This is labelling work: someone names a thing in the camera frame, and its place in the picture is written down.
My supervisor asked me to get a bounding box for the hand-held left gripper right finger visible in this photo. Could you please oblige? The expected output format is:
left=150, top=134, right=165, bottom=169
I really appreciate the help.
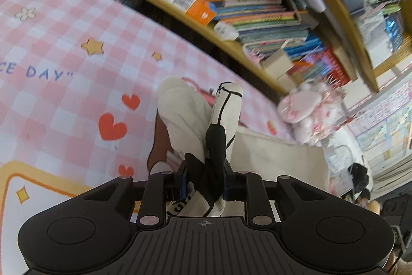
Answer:
left=224, top=161, right=332, bottom=227

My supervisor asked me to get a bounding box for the dark cloth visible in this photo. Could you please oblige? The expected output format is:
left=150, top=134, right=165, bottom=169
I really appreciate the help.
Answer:
left=347, top=163, right=372, bottom=200

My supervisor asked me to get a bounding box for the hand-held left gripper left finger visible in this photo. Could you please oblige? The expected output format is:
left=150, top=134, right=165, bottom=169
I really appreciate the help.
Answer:
left=82, top=162, right=189, bottom=229

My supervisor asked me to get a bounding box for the pink checked cartoon sheet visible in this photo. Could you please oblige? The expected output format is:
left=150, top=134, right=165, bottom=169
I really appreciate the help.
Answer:
left=0, top=0, right=297, bottom=275

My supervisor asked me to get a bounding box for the small beige cardboard box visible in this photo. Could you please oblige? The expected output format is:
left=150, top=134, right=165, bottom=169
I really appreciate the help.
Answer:
left=260, top=49, right=295, bottom=80

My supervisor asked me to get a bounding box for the pink white plush toy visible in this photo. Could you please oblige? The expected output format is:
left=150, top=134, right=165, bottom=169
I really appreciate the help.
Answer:
left=277, top=80, right=346, bottom=145

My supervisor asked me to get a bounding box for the cream T-shirt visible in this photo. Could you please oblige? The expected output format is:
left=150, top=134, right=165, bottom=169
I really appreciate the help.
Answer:
left=230, top=128, right=330, bottom=195

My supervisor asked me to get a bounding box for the white black garment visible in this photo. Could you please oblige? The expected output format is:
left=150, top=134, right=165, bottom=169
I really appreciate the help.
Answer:
left=147, top=77, right=243, bottom=218

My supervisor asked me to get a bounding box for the wooden bookshelf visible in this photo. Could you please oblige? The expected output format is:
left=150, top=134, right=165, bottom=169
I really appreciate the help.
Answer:
left=85, top=0, right=412, bottom=95

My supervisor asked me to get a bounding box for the colourful wall chart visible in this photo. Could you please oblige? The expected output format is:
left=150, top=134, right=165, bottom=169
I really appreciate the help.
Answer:
left=349, top=78, right=412, bottom=185

